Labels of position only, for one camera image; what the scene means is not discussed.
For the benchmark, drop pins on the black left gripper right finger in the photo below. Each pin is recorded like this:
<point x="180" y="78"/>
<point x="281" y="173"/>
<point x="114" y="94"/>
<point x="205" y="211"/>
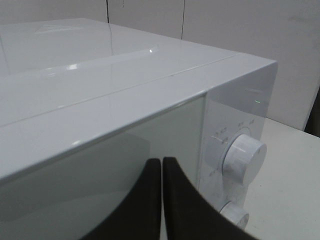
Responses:
<point x="188" y="216"/>

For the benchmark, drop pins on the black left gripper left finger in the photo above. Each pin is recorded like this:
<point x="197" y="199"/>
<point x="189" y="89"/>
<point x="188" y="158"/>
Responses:
<point x="138" y="216"/>

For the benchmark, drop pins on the white timer knob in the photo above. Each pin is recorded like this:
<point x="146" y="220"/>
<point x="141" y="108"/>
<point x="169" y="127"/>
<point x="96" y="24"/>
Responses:
<point x="235" y="214"/>

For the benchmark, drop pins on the white microwave door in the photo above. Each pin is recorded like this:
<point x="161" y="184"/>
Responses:
<point x="69" y="197"/>

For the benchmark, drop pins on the white upper microwave knob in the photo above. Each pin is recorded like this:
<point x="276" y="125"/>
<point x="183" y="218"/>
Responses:
<point x="244" y="159"/>

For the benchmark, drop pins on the white microwave oven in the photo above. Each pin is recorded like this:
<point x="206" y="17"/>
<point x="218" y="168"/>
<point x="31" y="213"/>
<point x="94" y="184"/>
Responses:
<point x="67" y="84"/>

